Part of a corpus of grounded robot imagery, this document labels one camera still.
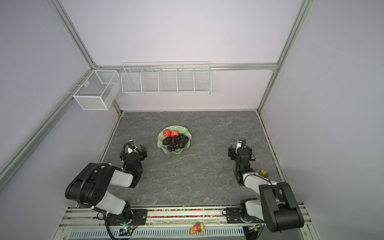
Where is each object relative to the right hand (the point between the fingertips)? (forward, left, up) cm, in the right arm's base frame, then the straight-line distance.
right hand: (241, 147), depth 89 cm
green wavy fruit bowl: (+16, +39, -3) cm, 42 cm away
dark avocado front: (+6, +46, -2) cm, 47 cm away
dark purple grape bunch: (+4, +41, -3) cm, 42 cm away
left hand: (0, +65, 0) cm, 65 cm away
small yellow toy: (-14, -12, -6) cm, 19 cm away
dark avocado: (+5, +36, 0) cm, 36 cm away
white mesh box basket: (+31, +91, +19) cm, 98 cm away
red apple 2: (+13, +42, -2) cm, 44 cm away
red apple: (+11, +47, 0) cm, 48 cm away
